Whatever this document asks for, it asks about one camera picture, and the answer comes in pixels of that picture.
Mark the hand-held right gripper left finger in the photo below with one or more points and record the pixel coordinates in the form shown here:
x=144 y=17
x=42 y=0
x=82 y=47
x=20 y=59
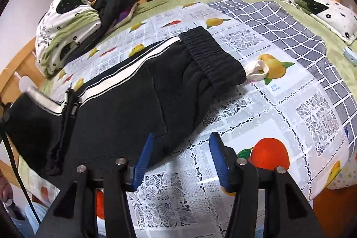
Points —
x=143 y=154

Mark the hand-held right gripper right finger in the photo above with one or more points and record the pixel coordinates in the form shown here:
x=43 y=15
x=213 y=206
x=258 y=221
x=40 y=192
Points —
x=220 y=162

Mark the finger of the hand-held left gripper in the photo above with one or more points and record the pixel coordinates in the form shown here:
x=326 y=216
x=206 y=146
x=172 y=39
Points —
x=73 y=108

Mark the black pants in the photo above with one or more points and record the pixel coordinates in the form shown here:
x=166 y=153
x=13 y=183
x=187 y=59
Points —
x=117 y=115

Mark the fruit print plastic tablecloth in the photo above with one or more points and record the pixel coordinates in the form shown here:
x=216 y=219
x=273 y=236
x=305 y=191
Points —
x=279 y=121

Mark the folded white floral quilt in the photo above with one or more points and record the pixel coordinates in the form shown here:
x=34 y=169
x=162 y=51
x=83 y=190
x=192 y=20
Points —
x=67 y=29

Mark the purple cloth item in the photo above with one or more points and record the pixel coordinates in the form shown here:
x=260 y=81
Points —
x=124 y=16

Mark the black jacket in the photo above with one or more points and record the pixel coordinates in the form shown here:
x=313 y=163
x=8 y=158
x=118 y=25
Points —
x=111 y=1

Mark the grey checked cloth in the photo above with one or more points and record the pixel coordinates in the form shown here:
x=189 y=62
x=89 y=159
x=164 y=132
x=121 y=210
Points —
x=301 y=26

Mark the small light blue object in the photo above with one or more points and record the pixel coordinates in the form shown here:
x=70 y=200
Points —
x=350 y=55

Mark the white floral pillow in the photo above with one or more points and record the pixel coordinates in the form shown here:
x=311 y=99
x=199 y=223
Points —
x=315 y=3

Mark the wooden bed frame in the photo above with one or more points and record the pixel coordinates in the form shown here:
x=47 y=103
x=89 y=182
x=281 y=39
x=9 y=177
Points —
x=16 y=70

